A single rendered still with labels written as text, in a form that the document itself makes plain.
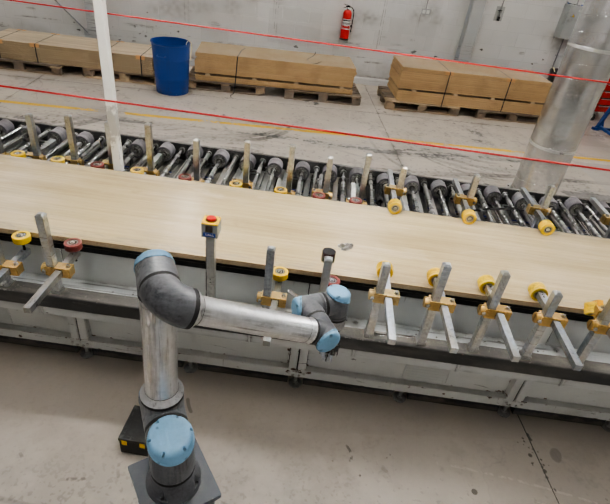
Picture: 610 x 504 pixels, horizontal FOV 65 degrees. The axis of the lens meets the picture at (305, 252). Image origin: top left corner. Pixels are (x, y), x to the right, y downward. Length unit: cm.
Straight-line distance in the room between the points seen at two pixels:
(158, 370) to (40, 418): 141
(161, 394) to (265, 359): 120
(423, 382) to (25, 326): 234
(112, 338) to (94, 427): 50
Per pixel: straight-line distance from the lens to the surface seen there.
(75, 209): 281
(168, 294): 132
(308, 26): 890
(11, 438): 296
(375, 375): 290
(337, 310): 175
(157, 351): 159
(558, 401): 326
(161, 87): 755
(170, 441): 171
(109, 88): 304
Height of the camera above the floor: 228
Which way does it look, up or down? 34 degrees down
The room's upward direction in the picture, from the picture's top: 8 degrees clockwise
